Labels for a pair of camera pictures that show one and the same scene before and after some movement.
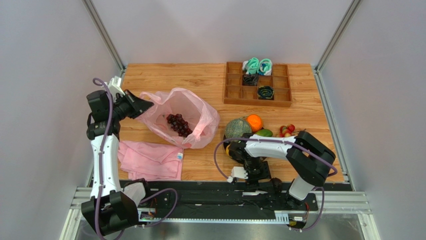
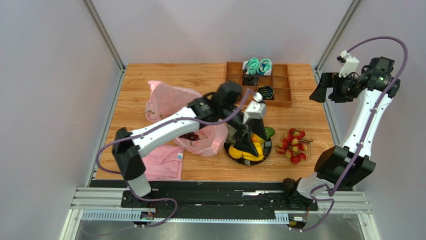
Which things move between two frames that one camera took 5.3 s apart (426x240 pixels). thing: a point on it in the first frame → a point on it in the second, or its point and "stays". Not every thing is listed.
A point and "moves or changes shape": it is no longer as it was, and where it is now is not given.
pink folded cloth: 149,161 stays
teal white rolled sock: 251,66 stays
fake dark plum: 275,185 → 290,185
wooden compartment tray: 236,93 stays
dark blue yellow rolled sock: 265,91 stays
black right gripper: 254,171 → 331,86
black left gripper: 137,106 → 245,143
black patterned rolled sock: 250,79 stays
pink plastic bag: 181,117 moves or changes shape
